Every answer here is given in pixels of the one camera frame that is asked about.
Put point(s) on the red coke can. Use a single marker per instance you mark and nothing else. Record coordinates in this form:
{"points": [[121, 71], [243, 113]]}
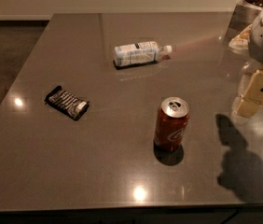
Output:
{"points": [[172, 119]]}

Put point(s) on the black snack bar wrapper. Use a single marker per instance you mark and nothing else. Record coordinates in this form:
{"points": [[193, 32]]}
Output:
{"points": [[67, 103]]}

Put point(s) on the clear plastic bottle blue label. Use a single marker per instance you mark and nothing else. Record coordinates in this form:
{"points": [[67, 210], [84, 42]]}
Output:
{"points": [[140, 53]]}

